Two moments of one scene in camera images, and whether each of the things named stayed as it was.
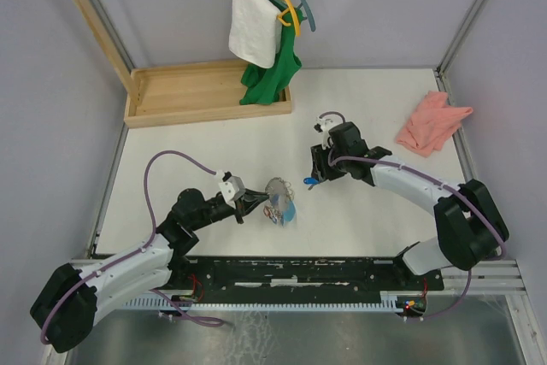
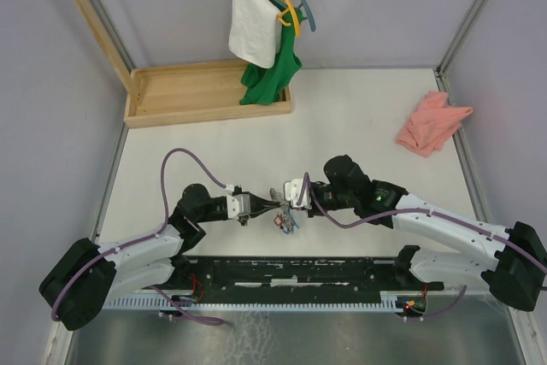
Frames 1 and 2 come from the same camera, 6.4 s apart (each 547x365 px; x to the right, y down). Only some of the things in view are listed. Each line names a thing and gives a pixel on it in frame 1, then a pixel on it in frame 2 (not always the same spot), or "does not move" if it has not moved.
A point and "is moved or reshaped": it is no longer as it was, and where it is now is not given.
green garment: (262, 85) does not move
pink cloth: (432, 124) does not move
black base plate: (297, 277) does not move
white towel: (255, 28) does not move
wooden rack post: (90, 10) does not move
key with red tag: (267, 210) is moved or reshaped
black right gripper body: (324, 169) to (330, 199)
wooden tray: (190, 92) does not move
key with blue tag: (308, 180) is moved or reshaped
